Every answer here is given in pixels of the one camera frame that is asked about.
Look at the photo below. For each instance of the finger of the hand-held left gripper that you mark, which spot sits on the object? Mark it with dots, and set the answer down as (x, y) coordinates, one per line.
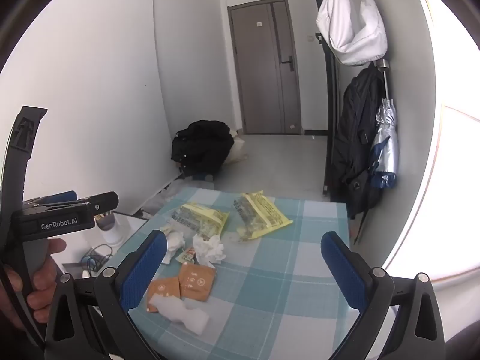
(103, 202)
(63, 196)

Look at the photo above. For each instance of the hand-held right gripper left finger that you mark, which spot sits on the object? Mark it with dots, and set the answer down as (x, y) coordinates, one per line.
(144, 270)

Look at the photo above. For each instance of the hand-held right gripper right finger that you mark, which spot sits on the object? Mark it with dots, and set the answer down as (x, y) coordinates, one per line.
(343, 270)

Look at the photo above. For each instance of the yellow plastic snack packet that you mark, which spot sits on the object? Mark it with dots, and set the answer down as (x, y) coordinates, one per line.
(266, 213)
(204, 217)

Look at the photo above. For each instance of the person's left hand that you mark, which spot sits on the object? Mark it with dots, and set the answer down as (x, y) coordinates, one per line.
(43, 281)

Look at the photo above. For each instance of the wooden chopsticks bundle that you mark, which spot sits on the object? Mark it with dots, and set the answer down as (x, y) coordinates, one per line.
(103, 218)

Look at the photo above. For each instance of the orange sachet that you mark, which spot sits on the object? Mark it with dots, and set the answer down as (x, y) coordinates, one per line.
(197, 281)
(163, 288)

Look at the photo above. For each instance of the white cup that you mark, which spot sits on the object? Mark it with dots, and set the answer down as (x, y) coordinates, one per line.
(112, 234)

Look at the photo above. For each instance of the crumpled white tissue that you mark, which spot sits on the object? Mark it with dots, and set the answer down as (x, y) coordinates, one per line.
(173, 240)
(208, 249)

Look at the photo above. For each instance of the small red yellow packet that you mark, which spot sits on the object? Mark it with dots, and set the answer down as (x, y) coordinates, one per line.
(186, 256)

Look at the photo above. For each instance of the white plastic wrapper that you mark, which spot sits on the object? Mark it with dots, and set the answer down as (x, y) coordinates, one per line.
(180, 313)

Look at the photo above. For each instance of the teal plaid tablecloth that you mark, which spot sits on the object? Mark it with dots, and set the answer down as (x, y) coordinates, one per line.
(281, 270)

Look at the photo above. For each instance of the black bag on floor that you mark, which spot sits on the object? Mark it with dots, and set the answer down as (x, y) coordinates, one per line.
(202, 146)

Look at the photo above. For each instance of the silver folded umbrella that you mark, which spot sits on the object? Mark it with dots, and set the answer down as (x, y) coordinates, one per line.
(386, 138)

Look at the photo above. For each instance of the black backpack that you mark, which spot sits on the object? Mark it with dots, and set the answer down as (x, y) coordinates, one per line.
(356, 131)

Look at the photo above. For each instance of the cream bag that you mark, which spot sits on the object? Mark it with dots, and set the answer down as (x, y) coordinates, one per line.
(237, 150)

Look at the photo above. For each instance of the grey door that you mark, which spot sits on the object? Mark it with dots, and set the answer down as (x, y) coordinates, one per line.
(262, 75)

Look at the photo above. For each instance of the white hanging garment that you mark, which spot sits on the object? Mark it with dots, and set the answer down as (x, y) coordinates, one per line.
(348, 26)

